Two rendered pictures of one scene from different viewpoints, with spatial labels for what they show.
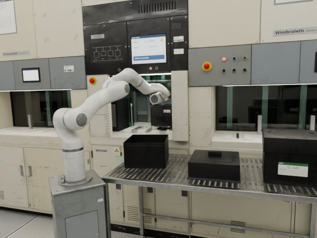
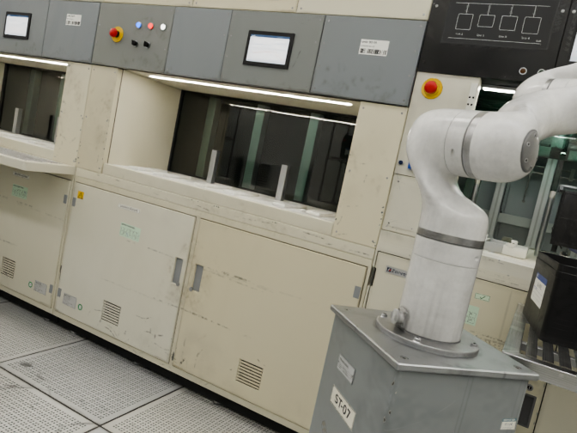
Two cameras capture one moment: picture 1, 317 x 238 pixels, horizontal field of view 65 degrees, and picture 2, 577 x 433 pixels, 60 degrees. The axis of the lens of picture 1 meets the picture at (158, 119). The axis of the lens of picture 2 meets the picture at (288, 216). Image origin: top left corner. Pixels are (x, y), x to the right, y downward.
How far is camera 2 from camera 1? 0.84 m
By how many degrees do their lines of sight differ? 9
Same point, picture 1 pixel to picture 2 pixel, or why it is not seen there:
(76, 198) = (452, 399)
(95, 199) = (496, 418)
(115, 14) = not seen: outside the picture
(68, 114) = (495, 123)
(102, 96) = (555, 106)
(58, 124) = (433, 153)
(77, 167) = (459, 301)
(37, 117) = (227, 161)
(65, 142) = (449, 212)
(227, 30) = not seen: outside the picture
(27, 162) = (197, 254)
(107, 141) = not seen: hidden behind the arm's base
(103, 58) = (482, 33)
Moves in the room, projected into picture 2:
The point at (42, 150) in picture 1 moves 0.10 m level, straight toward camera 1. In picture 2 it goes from (242, 236) to (246, 241)
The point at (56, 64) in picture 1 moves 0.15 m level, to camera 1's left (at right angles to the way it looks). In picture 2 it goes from (343, 32) to (301, 25)
